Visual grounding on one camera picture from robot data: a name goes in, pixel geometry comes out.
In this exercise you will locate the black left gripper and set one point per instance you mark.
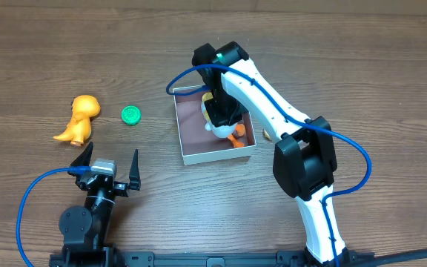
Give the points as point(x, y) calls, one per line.
point(109, 185)

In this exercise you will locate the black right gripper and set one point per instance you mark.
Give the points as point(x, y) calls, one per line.
point(218, 118)

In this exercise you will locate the white duck toy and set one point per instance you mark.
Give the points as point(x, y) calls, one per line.
point(233, 132)

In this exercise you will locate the white cardboard box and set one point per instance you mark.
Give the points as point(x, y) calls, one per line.
point(199, 145)

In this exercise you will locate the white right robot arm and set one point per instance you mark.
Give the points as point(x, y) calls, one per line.
point(304, 155)

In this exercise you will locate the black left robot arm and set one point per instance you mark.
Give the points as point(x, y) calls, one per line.
point(85, 227)

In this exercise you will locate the yellow round disc toy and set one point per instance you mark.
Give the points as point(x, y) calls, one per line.
point(266, 135)

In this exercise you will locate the green round disc toy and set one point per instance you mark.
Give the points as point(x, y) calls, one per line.
point(131, 115)

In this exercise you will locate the orange dinosaur toy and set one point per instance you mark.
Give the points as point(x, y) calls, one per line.
point(79, 129)

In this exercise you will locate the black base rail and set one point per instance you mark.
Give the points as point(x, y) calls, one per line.
point(115, 257)

